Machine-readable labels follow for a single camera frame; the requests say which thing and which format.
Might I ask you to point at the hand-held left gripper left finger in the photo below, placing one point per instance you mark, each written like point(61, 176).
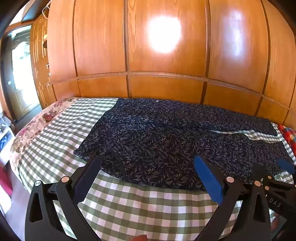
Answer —
point(83, 185)

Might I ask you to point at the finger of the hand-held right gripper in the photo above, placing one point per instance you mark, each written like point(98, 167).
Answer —
point(286, 165)
point(277, 182)

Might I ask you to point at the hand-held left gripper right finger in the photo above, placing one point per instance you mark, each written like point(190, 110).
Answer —
point(209, 178)

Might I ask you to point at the dark leaf print pants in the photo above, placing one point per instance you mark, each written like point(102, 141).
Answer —
point(150, 139)

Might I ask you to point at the person's right hand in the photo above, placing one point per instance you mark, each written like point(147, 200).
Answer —
point(275, 223)

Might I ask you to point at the person's left hand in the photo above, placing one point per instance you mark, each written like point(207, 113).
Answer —
point(140, 238)

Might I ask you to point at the red plaid pillow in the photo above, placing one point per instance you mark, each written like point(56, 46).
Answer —
point(289, 136)

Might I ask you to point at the green checkered bedsheet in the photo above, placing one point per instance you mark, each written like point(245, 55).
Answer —
point(129, 208)

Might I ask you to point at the red cloth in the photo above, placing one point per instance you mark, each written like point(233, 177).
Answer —
point(4, 183)

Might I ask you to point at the floral quilt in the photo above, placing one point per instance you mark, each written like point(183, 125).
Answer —
point(34, 122)

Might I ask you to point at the white bedside furniture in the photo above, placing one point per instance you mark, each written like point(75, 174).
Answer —
point(5, 139)

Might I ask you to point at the glass door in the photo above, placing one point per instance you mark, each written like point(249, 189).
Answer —
point(20, 76)

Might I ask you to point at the wooden wardrobe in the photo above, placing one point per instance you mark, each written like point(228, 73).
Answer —
point(161, 58)

